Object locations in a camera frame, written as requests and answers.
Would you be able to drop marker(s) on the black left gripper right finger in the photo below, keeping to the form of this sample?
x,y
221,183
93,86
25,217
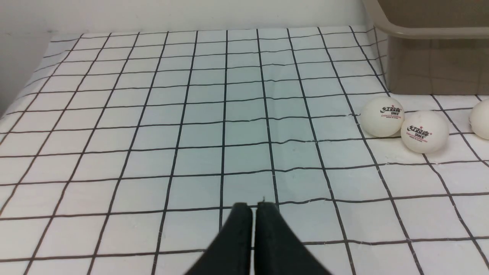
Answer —
x,y
277,250

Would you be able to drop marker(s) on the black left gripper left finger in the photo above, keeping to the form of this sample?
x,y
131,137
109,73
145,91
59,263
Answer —
x,y
230,251

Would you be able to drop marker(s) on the white ball with red logo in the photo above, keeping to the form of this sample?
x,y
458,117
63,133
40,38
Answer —
x,y
382,116

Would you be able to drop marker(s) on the white black-grid tablecloth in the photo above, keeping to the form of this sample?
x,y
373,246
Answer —
x,y
124,153

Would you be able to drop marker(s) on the white ball with black logo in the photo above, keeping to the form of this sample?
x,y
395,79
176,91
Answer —
x,y
424,132

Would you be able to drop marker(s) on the plain white ball left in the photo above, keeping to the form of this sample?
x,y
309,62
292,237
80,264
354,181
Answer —
x,y
479,119

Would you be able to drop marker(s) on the olive plastic bin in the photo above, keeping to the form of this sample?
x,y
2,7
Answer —
x,y
437,47

